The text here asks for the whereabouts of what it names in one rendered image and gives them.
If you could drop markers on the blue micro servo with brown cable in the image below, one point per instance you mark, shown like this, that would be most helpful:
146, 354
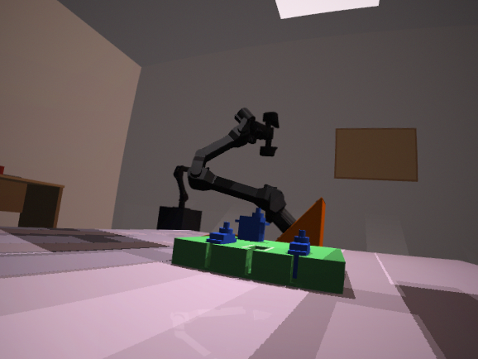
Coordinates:
252, 228

